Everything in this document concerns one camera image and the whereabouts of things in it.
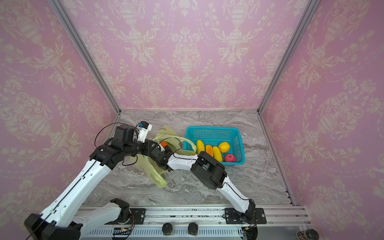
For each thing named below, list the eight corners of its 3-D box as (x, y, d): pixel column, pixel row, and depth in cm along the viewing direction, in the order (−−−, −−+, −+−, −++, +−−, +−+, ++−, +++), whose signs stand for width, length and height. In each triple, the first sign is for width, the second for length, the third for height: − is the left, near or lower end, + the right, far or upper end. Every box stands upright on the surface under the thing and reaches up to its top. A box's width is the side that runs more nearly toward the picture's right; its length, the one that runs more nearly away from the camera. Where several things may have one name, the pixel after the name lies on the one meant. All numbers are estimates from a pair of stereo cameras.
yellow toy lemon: (219, 153, 97) (220, 149, 94) (218, 146, 101) (219, 142, 97) (228, 153, 97) (230, 149, 94) (227, 146, 101) (229, 142, 97)
